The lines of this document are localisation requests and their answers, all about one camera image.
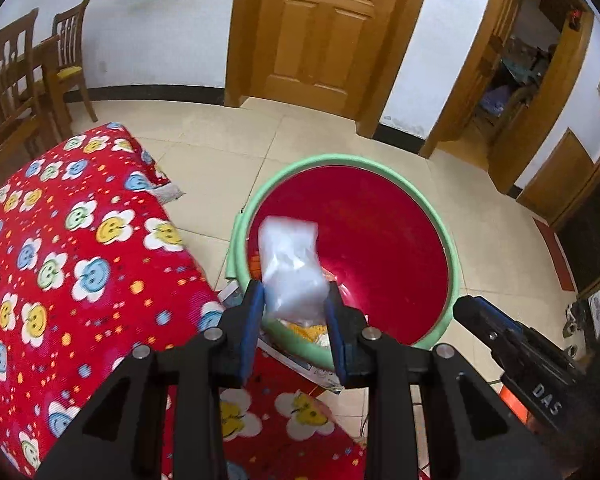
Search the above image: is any pair of shoes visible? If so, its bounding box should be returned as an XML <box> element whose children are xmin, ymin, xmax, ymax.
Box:
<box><xmin>562</xmin><ymin>300</ymin><xmax>588</xmax><ymax>356</ymax></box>

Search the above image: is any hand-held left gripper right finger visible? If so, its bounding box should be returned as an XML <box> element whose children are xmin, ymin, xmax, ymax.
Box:
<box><xmin>325</xmin><ymin>281</ymin><xmax>556</xmax><ymax>480</ymax></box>

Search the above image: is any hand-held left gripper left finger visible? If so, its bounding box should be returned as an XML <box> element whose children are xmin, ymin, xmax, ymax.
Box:
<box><xmin>35</xmin><ymin>280</ymin><xmax>266</xmax><ymax>480</ymax></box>

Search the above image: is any wooden panel door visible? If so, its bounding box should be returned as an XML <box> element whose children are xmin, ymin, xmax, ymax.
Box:
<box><xmin>257</xmin><ymin>0</ymin><xmax>413</xmax><ymax>116</ymax></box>

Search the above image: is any open wooden doorway frame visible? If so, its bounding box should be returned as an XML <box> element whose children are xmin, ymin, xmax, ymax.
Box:
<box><xmin>420</xmin><ymin>0</ymin><xmax>596</xmax><ymax>193</ymax></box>

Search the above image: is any tall wooden chair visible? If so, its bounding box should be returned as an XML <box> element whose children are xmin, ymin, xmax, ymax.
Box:
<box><xmin>0</xmin><ymin>8</ymin><xmax>61</xmax><ymax>161</ymax></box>

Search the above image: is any red doormat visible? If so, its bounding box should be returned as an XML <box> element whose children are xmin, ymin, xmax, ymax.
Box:
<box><xmin>532</xmin><ymin>216</ymin><xmax>578</xmax><ymax>293</ymax></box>

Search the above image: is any wooden dining table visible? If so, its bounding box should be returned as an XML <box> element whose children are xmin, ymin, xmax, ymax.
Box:
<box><xmin>27</xmin><ymin>35</ymin><xmax>73</xmax><ymax>131</ymax></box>

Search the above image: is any wooden chair with yellow cushion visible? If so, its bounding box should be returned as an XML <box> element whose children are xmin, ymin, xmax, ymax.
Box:
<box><xmin>45</xmin><ymin>0</ymin><xmax>98</xmax><ymax>123</ymax></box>

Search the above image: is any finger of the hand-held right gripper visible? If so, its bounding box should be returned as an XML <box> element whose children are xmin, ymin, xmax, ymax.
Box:
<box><xmin>452</xmin><ymin>296</ymin><xmax>523</xmax><ymax>361</ymax></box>

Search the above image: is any translucent white plastic bag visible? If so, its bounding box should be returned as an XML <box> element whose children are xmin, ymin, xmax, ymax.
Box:
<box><xmin>257</xmin><ymin>216</ymin><xmax>331</xmax><ymax>322</ymax></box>

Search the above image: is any purple cloth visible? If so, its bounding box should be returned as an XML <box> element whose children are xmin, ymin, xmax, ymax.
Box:
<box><xmin>480</xmin><ymin>85</ymin><xmax>511</xmax><ymax>116</ymax></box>

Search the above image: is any open wooden door leaf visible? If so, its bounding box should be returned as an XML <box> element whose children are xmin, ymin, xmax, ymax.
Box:
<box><xmin>517</xmin><ymin>127</ymin><xmax>596</xmax><ymax>223</ymax></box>

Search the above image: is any dark cabinet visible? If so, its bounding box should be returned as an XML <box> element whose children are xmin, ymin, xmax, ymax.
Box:
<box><xmin>555</xmin><ymin>125</ymin><xmax>600</xmax><ymax>306</ymax></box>

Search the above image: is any red smiley flower tablecloth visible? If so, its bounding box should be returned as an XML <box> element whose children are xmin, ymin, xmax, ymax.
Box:
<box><xmin>0</xmin><ymin>121</ymin><xmax>368</xmax><ymax>480</ymax></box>

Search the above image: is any red bucket with green rim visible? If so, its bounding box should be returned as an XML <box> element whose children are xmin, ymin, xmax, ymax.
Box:
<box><xmin>225</xmin><ymin>155</ymin><xmax>462</xmax><ymax>370</ymax></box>

